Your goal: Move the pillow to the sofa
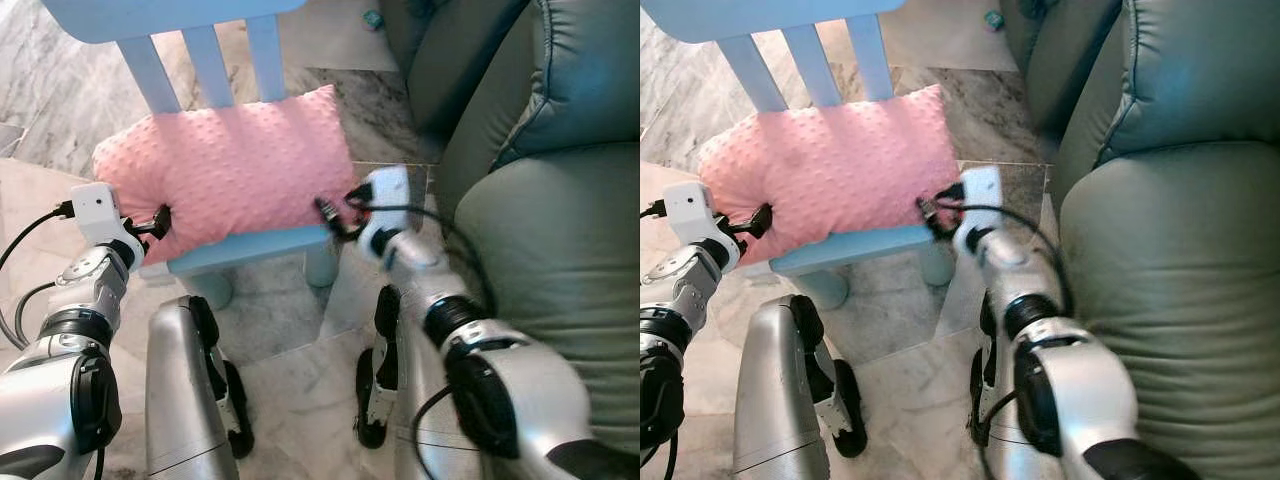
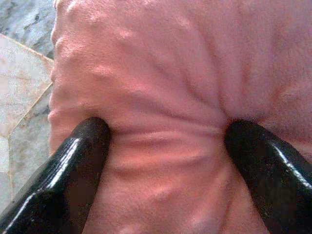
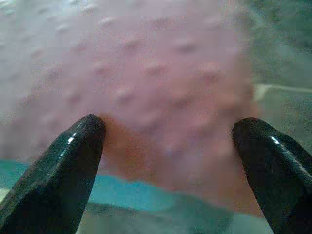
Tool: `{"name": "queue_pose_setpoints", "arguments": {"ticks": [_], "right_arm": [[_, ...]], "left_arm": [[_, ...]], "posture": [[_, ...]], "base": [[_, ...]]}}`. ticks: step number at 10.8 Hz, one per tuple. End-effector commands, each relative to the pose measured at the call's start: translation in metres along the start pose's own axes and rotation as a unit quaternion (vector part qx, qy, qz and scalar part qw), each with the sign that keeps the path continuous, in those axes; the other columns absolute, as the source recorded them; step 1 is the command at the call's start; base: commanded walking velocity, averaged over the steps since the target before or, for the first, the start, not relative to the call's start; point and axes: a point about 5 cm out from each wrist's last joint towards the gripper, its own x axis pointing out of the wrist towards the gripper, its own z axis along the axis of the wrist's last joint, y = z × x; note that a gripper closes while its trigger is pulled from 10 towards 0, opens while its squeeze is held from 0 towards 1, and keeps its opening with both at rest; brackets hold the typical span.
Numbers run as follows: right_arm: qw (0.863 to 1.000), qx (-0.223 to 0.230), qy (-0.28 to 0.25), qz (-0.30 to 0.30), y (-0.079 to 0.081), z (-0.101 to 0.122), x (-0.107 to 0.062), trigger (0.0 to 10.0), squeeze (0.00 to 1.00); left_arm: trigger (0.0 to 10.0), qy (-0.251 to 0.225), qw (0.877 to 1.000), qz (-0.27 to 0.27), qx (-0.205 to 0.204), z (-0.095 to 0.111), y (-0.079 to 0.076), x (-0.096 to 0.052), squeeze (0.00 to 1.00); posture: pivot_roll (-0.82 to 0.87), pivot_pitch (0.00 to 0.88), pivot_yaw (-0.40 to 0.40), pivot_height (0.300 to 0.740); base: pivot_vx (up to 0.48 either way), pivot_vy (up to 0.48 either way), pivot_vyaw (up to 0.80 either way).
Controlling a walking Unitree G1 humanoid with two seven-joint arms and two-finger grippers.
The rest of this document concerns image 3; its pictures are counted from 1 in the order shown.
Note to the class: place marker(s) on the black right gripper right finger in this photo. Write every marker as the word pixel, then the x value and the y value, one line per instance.
pixel 280 175

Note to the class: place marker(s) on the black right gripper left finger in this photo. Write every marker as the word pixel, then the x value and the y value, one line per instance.
pixel 56 185

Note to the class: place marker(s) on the pink dotted pillow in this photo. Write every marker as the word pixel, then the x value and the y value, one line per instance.
pixel 158 73

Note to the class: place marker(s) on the teal dotted pillow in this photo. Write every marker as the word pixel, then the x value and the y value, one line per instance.
pixel 126 192

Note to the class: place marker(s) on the dark green leather sofa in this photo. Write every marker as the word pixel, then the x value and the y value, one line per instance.
pixel 287 61

